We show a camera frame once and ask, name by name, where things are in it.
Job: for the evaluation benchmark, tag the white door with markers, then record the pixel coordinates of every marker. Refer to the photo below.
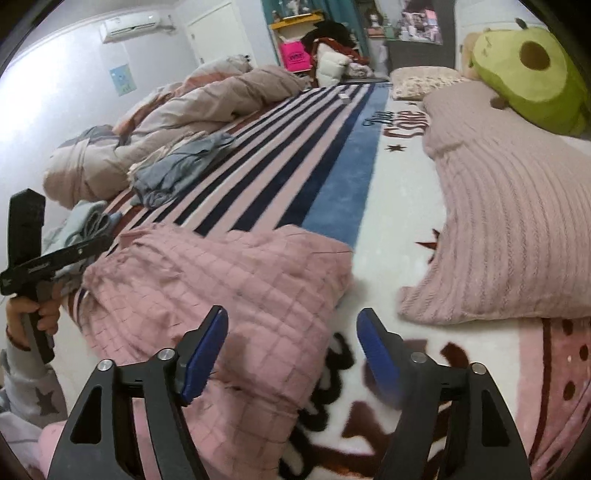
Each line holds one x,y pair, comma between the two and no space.
221,32

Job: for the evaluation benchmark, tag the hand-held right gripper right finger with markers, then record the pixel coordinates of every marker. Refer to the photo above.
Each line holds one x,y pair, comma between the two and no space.
376,346

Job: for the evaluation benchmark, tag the white air conditioner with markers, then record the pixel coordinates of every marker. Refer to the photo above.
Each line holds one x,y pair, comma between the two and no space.
136,25

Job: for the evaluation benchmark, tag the pink checked pants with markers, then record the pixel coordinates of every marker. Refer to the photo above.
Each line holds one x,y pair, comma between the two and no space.
231,286

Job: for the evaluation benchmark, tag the grey garment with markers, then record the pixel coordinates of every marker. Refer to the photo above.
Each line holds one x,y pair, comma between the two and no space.
175,170

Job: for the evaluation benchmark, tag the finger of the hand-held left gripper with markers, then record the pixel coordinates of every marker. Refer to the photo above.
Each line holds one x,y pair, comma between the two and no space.
97,249

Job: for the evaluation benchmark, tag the person's left hand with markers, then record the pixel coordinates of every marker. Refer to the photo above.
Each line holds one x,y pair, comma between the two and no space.
16,319

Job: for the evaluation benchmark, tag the person's left forearm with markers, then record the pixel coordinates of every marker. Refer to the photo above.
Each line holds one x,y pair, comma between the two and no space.
32,387

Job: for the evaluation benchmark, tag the beige pink duvet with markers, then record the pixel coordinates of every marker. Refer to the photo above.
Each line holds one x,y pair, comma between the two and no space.
194,110

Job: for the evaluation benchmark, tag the green avocado plush toy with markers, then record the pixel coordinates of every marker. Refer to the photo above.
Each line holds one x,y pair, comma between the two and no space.
517,87

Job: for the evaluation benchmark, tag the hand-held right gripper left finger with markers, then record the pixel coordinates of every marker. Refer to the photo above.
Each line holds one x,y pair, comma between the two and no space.
207,350

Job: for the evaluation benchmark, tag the blue wall poster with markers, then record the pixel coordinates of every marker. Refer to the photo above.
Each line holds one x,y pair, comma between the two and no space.
122,81

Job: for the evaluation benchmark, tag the pile of clothes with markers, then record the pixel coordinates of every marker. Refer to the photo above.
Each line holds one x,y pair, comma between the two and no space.
332,64

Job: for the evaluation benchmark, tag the beige plush toy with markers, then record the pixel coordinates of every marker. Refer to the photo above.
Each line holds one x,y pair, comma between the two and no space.
470,55

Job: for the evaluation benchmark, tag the yellow shelf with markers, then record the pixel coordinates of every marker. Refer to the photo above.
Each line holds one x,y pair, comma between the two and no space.
295,19

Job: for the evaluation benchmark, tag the pink bag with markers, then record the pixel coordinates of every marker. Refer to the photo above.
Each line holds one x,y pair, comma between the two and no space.
294,56

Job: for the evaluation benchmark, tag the pink ribbed pillow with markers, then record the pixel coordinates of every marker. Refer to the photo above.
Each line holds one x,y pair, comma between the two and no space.
508,207

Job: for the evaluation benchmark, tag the dark grey cabinet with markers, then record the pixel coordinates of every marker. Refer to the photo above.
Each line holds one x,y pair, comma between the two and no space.
415,57

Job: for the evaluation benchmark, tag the small patterned pillow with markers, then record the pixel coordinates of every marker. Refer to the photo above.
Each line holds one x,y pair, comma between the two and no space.
425,82

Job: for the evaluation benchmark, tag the light blue garment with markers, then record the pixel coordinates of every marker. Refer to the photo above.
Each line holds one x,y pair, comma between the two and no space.
78,221

